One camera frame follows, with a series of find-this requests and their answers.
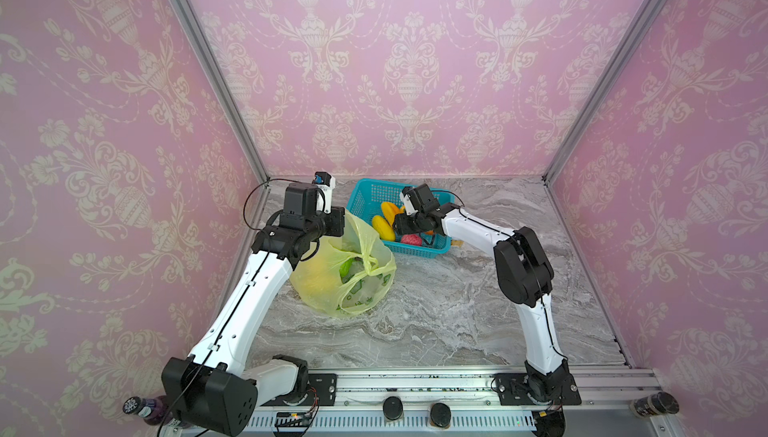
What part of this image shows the pink toy fruit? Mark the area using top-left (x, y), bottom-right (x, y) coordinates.
top-left (400, 234), bottom-right (423, 247)

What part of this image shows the yellow toy fruit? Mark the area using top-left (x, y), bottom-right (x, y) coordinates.
top-left (371, 215), bottom-right (396, 242)

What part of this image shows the yellow plastic bag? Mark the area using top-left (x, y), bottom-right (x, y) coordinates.
top-left (290, 213), bottom-right (397, 318)

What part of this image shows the orange-yellow toy mango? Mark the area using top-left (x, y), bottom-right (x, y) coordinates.
top-left (380, 202), bottom-right (404, 227)

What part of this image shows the green toy vegetable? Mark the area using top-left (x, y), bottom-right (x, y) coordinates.
top-left (339, 257), bottom-right (358, 284)

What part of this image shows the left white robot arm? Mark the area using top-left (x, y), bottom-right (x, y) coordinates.
top-left (161, 172), bottom-right (345, 436)

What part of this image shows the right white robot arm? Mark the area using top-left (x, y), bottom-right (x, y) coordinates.
top-left (394, 184), bottom-right (571, 405)

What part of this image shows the teal plastic basket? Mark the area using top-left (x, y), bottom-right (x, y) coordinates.
top-left (346, 178), bottom-right (452, 259)

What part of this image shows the black knob left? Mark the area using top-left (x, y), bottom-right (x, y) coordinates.
top-left (382, 396), bottom-right (404, 422)

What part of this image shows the black knob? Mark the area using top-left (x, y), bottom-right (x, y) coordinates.
top-left (382, 396), bottom-right (404, 422)
top-left (429, 402), bottom-right (452, 429)

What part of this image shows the black knob right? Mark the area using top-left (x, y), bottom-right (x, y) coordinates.
top-left (429, 402), bottom-right (452, 429)

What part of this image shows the purple bottle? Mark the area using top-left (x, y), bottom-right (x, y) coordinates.
top-left (122, 395), bottom-right (168, 426)

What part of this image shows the dark jar right corner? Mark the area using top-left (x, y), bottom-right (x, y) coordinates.
top-left (629, 391), bottom-right (680, 418)

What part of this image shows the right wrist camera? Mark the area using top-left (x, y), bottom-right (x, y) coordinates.
top-left (400, 186), bottom-right (420, 216)

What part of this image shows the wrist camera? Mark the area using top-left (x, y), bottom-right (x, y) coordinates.
top-left (313, 172), bottom-right (336, 214)
top-left (400, 186), bottom-right (420, 216)

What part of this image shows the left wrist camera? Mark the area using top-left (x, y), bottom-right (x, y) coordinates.
top-left (313, 172), bottom-right (336, 214)

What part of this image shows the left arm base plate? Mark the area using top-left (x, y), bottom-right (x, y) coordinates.
top-left (264, 372), bottom-right (338, 407)

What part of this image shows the aluminium front rail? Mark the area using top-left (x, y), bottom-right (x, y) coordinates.
top-left (161, 367), bottom-right (679, 437)

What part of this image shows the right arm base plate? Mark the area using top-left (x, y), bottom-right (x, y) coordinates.
top-left (491, 373), bottom-right (582, 407)

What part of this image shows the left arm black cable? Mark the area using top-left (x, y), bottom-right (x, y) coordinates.
top-left (155, 178), bottom-right (328, 437)

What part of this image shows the left corner aluminium post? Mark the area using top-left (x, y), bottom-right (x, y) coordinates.
top-left (169, 0), bottom-right (269, 182)

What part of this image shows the corner aluminium post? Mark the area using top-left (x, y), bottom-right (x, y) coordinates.
top-left (542, 0), bottom-right (667, 189)
top-left (169, 0), bottom-right (269, 182)

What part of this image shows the right corner aluminium post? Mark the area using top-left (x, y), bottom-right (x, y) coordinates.
top-left (542, 0), bottom-right (667, 189)

